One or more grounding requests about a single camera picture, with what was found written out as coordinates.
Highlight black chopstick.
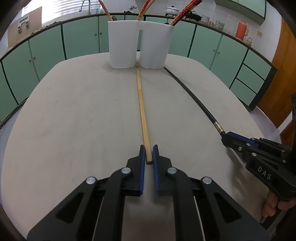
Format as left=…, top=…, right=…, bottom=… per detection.
left=164, top=67, right=226, bottom=137

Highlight red striped chopstick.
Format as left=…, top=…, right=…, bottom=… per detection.
left=172, top=0, right=203, bottom=25
left=98, top=0, right=113, bottom=21

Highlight red floral chopstick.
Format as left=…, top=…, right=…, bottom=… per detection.
left=138, top=0, right=153, bottom=21

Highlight kitchen faucet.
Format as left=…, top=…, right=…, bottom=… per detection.
left=78, top=0, right=91, bottom=15

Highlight right hand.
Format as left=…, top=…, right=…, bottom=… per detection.
left=262, top=190, right=296, bottom=218

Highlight wooden door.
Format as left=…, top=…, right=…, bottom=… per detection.
left=256, top=18, right=296, bottom=140

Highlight lower green cabinets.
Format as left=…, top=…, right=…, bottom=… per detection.
left=1, top=15, right=277, bottom=121

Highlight green cabinets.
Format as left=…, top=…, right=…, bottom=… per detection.
left=1, top=15, right=277, bottom=121
left=215, top=0, right=266, bottom=25

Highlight glass jar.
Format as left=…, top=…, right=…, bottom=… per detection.
left=246, top=38, right=252, bottom=47

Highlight orange thermos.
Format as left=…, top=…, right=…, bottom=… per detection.
left=235, top=20, right=249, bottom=41

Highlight patterned mug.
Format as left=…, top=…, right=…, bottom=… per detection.
left=215, top=21, right=225, bottom=31

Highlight stacked bowls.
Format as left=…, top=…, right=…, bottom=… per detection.
left=200, top=15, right=210, bottom=25

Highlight upper green cabinets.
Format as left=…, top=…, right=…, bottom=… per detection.
left=215, top=0, right=266, bottom=25

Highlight black wok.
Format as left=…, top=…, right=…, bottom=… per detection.
left=185, top=11, right=202, bottom=22

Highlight white ceramic pot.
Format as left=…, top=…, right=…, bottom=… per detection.
left=165, top=6, right=180, bottom=16

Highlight white double utensil holder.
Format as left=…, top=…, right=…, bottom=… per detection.
left=108, top=20, right=174, bottom=69

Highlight cardboard box with appliance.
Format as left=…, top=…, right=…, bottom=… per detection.
left=8, top=7, right=42, bottom=48

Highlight window blinds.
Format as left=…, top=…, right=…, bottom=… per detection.
left=21, top=0, right=103, bottom=23

